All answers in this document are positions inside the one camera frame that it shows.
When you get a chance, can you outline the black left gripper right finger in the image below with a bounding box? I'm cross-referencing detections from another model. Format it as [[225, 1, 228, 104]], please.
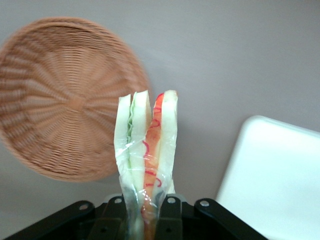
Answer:
[[153, 195, 184, 240]]

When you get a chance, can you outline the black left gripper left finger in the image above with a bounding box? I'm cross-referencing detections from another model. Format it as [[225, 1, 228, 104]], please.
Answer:
[[86, 194, 129, 240]]

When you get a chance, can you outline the triangle sandwich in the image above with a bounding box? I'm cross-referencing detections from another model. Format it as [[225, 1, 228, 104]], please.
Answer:
[[113, 89, 180, 240]]

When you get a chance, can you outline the cream rectangular plastic tray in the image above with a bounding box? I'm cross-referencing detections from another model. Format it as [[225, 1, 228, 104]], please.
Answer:
[[214, 114, 320, 240]]

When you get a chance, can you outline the round brown wicker basket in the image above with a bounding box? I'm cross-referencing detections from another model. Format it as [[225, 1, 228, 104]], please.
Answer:
[[0, 16, 152, 184]]

